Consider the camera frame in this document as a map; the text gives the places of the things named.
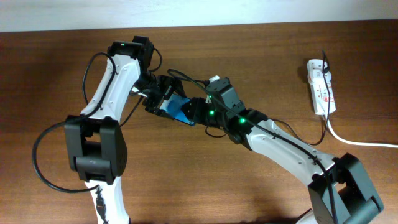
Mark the white power strip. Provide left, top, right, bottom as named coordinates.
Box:
left=307, top=59, right=336, bottom=116

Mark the blue Samsung Galaxy smartphone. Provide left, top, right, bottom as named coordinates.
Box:
left=160, top=94, right=195, bottom=126

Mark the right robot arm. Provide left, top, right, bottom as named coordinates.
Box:
left=182, top=78, right=384, bottom=224

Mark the right black camera cable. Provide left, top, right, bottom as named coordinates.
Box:
left=167, top=68, right=339, bottom=224

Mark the left black camera cable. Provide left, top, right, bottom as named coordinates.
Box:
left=32, top=51, right=116, bottom=194

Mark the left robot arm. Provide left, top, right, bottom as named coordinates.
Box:
left=65, top=36, right=185, bottom=223

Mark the black camera cable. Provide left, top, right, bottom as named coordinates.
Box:
left=32, top=51, right=116, bottom=194
left=167, top=68, right=339, bottom=224

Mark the black USB charging cable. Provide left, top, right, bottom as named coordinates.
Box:
left=204, top=49, right=331, bottom=147

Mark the white power strip cord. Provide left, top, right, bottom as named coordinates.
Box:
left=325, top=114, right=398, bottom=149

